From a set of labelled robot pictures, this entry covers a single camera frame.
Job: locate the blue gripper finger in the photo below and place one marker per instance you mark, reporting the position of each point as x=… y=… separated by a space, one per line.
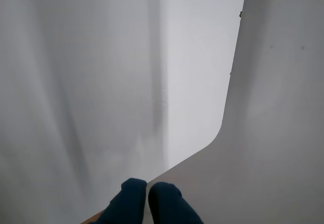
x=126 y=203
x=169 y=206

